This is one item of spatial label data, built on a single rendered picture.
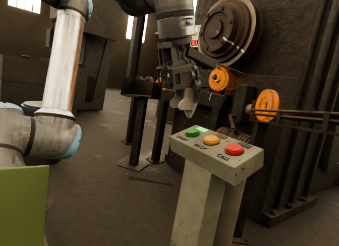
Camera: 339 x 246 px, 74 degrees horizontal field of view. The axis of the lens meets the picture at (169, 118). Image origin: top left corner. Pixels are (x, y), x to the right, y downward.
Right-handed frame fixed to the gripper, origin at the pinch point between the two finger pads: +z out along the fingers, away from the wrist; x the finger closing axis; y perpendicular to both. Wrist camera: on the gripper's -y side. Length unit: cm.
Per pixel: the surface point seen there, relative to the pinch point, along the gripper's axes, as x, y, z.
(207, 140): 7.7, 1.7, 5.6
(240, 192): 9.6, -9.4, 27.8
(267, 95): -11, -56, 10
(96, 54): -350, -92, -2
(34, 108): -126, 31, 15
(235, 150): 16.3, 1.1, 5.5
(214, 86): -61, -74, 16
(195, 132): 1.7, 0.3, 5.6
